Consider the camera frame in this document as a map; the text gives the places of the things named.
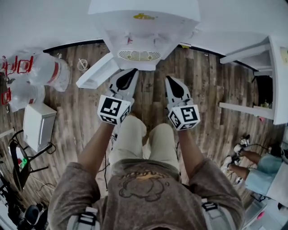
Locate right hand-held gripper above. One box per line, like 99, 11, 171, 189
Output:
165, 76, 201, 132

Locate white table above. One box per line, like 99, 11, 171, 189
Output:
219, 35, 288, 125

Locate black office chair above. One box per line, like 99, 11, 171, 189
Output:
8, 197, 49, 230

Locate white water dispenser cabinet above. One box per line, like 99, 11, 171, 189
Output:
87, 0, 201, 71

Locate person's right forearm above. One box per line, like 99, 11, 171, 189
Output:
177, 129, 211, 180

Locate person's brown printed shirt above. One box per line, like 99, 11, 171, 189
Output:
47, 157, 246, 230

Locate black folding side table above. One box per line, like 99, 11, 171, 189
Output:
8, 129, 56, 193

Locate grey backpack strap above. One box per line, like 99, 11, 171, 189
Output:
67, 206, 99, 230
201, 197, 228, 230

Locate white paper sheet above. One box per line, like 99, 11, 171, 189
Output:
9, 146, 25, 163

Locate person's beige shorts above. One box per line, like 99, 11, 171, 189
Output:
108, 114, 182, 184

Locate spare hand-held gripper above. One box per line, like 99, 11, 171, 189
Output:
238, 134, 251, 146

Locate clear plastic water jug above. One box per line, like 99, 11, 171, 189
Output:
0, 55, 14, 106
9, 83, 47, 113
13, 55, 36, 85
29, 53, 72, 93

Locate round wire ring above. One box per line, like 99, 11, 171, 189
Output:
76, 58, 89, 71

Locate white vented appliance box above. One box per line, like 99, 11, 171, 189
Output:
23, 103, 57, 153

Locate person's left forearm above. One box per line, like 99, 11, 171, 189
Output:
77, 122, 117, 179

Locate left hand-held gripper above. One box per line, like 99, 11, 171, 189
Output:
97, 68, 140, 125

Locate black appliance cable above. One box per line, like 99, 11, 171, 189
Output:
46, 142, 57, 155

